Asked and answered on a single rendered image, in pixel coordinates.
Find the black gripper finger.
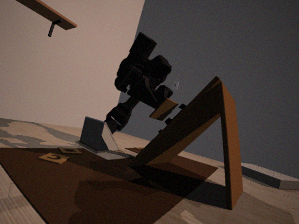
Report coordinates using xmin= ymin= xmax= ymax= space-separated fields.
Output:
xmin=156 ymin=88 xmax=169 ymax=105
xmin=127 ymin=75 xmax=159 ymax=109

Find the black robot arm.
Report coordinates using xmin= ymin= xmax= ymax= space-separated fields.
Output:
xmin=104 ymin=32 xmax=172 ymax=134

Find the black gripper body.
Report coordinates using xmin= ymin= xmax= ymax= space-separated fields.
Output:
xmin=115 ymin=64 xmax=173 ymax=98

